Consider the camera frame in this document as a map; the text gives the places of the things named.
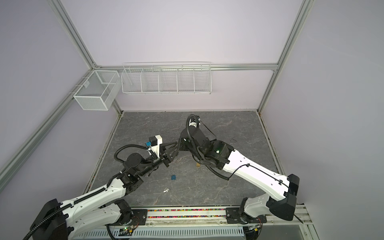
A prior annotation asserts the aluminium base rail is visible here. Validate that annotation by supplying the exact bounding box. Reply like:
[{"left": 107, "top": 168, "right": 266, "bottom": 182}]
[{"left": 59, "top": 205, "right": 313, "bottom": 230}]

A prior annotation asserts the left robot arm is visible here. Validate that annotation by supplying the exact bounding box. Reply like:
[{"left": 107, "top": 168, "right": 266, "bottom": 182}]
[{"left": 24, "top": 136, "right": 178, "bottom": 240}]

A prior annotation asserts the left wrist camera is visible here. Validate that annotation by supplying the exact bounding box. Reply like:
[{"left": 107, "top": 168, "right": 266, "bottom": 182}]
[{"left": 146, "top": 135, "right": 163, "bottom": 159}]

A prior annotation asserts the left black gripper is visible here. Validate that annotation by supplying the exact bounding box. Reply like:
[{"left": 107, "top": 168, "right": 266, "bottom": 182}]
[{"left": 138, "top": 141, "right": 180, "bottom": 178}]

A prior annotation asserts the white wire shelf basket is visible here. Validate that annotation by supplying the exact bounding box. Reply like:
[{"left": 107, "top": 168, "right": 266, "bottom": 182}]
[{"left": 121, "top": 62, "right": 212, "bottom": 95}]

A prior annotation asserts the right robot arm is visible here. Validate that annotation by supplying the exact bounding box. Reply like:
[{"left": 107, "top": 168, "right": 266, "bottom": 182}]
[{"left": 179, "top": 114, "right": 300, "bottom": 224}]

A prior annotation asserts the white vented cable duct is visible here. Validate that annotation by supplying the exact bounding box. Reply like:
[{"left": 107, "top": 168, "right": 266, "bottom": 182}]
[{"left": 67, "top": 227, "right": 245, "bottom": 240}]

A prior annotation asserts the white mesh box basket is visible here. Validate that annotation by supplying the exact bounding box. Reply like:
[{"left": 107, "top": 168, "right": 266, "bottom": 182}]
[{"left": 74, "top": 70, "right": 121, "bottom": 111}]

